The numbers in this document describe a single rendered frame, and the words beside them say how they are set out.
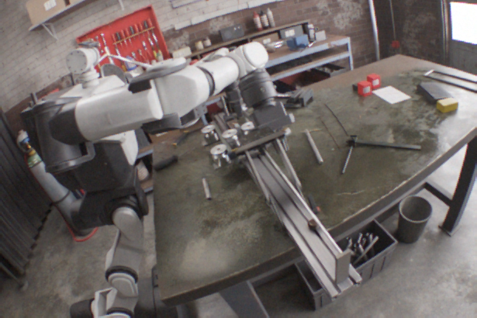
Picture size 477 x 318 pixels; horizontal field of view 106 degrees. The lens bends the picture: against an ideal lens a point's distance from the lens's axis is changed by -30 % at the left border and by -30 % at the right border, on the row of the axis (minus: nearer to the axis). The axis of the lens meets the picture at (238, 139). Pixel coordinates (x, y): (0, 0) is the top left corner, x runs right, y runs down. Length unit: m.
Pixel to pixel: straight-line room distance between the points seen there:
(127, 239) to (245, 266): 0.52
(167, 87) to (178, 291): 0.41
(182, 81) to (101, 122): 0.17
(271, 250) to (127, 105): 0.40
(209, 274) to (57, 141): 0.42
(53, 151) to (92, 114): 0.13
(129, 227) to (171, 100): 0.54
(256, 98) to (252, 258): 0.37
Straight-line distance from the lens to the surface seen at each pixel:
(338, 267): 0.42
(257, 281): 1.32
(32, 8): 2.92
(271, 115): 0.65
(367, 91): 1.12
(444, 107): 1.01
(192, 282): 0.57
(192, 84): 0.48
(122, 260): 1.08
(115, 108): 0.47
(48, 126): 0.57
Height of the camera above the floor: 1.33
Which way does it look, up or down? 28 degrees down
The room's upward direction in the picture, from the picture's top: 18 degrees counter-clockwise
